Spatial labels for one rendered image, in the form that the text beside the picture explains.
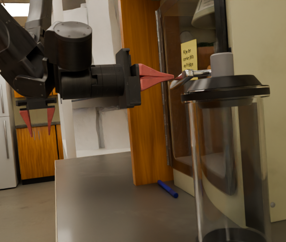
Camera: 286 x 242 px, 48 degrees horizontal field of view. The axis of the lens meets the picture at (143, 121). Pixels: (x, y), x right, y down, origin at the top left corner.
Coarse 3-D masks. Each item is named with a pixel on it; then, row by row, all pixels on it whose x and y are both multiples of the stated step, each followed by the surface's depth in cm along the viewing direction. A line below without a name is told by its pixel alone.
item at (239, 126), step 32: (256, 96) 35; (192, 128) 39; (224, 128) 36; (256, 128) 36; (192, 160) 40; (224, 160) 36; (256, 160) 37; (224, 192) 37; (256, 192) 37; (224, 224) 37; (256, 224) 37
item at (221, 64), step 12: (216, 60) 39; (228, 60) 39; (216, 72) 39; (228, 72) 39; (192, 84) 39; (204, 84) 37; (216, 84) 36; (228, 84) 36; (240, 84) 36; (252, 84) 36
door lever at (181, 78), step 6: (210, 66) 55; (186, 72) 53; (192, 72) 54; (198, 72) 54; (204, 72) 54; (210, 72) 55; (180, 78) 56; (186, 78) 54; (174, 84) 59; (180, 84) 58
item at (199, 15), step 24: (168, 0) 71; (192, 0) 60; (216, 0) 51; (168, 24) 73; (192, 24) 61; (216, 24) 52; (168, 48) 74; (216, 48) 53; (168, 72) 76; (168, 96) 77; (168, 120) 79
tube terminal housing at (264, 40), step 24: (240, 0) 51; (264, 0) 52; (240, 24) 51; (264, 24) 52; (240, 48) 51; (264, 48) 52; (240, 72) 51; (264, 72) 52; (264, 120) 52; (192, 192) 71
